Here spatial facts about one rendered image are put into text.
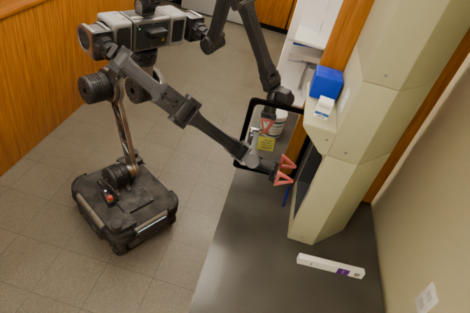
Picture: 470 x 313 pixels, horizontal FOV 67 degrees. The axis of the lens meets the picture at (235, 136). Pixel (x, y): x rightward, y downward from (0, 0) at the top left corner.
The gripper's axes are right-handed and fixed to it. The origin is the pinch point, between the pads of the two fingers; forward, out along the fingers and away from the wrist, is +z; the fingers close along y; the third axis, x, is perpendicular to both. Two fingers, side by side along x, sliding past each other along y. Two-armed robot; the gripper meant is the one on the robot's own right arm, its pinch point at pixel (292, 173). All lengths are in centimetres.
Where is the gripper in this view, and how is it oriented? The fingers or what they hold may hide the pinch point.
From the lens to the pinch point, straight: 149.2
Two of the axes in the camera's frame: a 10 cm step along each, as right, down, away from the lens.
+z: 9.5, 2.9, -1.1
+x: -1.8, 7.9, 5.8
